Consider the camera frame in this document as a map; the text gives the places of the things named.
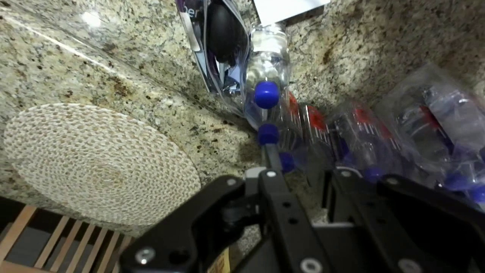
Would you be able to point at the pack of water bottles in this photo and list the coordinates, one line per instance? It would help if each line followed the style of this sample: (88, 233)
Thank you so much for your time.
(428, 129)

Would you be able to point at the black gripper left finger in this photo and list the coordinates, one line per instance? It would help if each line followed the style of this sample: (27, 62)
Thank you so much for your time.
(193, 236)

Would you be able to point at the round woven placemat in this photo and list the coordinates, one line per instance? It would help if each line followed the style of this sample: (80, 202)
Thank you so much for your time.
(100, 162)

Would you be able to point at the transparent plastic bag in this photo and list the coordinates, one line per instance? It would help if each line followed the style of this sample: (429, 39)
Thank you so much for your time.
(220, 77)

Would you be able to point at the white paper box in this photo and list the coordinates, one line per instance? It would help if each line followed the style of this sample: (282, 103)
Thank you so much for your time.
(276, 10)

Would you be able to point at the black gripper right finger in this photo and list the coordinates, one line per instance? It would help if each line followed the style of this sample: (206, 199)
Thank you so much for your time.
(399, 226)

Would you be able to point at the black oval object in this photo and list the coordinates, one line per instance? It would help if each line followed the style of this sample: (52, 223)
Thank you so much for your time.
(224, 33)

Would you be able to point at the blue capped water bottle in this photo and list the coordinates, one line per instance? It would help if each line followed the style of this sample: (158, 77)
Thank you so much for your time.
(267, 73)

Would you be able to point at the wooden slatted chair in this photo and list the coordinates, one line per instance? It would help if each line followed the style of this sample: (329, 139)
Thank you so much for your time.
(33, 240)

